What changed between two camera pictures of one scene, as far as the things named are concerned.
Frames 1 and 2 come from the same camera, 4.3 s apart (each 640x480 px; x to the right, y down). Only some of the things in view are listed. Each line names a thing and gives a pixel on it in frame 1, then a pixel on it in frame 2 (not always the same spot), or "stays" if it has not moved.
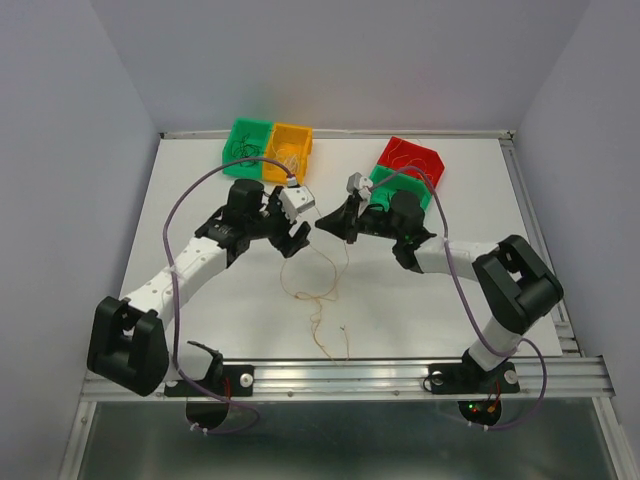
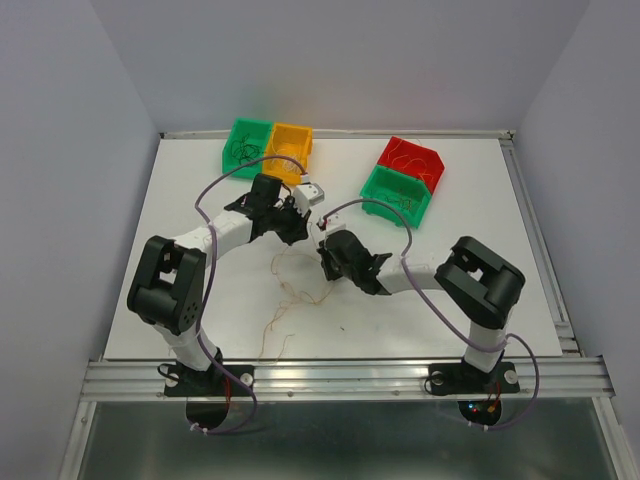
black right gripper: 343,220 to 330,272
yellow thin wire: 314,297 to 292,297
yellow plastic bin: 290,144 stays
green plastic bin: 246,140 stays
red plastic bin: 399,154 stays
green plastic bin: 384,182 stays
